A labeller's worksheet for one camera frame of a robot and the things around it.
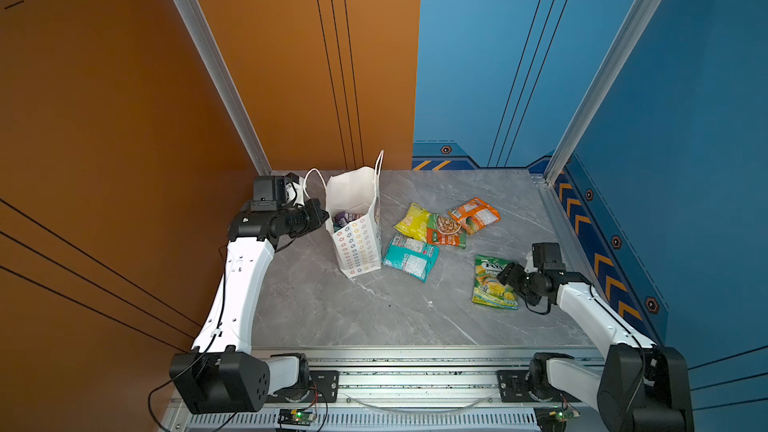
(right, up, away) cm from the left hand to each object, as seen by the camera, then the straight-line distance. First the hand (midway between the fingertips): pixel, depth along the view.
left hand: (329, 211), depth 76 cm
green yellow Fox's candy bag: (+44, -23, +11) cm, 51 cm away
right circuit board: (+55, -49, -6) cm, 74 cm away
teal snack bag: (+22, -15, +18) cm, 32 cm away
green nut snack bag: (+34, -8, +26) cm, 44 cm away
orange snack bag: (+45, -2, +28) cm, 53 cm away
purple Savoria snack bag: (+1, -2, +13) cm, 13 cm away
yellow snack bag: (+24, -5, +26) cm, 36 cm away
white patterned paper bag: (+7, -9, +3) cm, 12 cm away
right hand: (+49, -21, +11) cm, 55 cm away
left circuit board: (-7, -49, -5) cm, 50 cm away
